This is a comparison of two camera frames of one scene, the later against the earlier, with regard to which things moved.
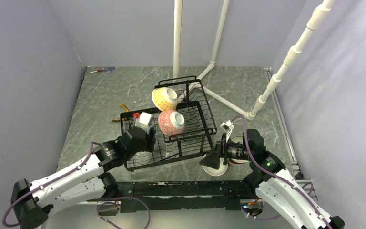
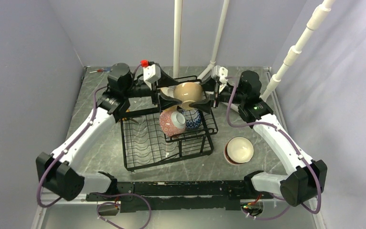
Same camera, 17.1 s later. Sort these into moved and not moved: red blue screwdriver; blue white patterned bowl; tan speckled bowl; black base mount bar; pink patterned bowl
Moved: tan speckled bowl; blue white patterned bowl
Not moved: black base mount bar; pink patterned bowl; red blue screwdriver
